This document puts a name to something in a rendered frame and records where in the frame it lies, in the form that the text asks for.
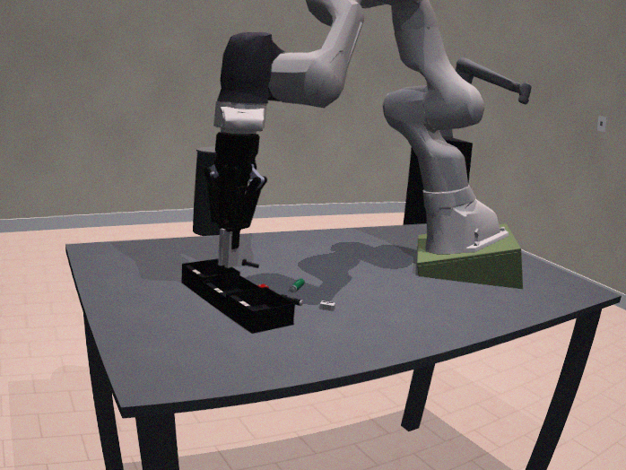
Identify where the green aa battery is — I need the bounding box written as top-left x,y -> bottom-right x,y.
290,279 -> 305,292

